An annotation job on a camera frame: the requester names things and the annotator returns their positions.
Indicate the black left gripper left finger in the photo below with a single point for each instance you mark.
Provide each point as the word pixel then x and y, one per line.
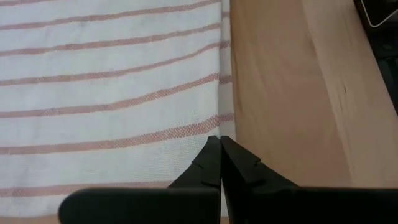
pixel 155 205

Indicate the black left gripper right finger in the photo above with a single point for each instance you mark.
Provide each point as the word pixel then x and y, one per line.
pixel 295 205

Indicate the white towel with red stripes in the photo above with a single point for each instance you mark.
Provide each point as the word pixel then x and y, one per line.
pixel 109 93

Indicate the small silver-framed camera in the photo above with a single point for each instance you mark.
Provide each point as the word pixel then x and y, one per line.
pixel 382 9

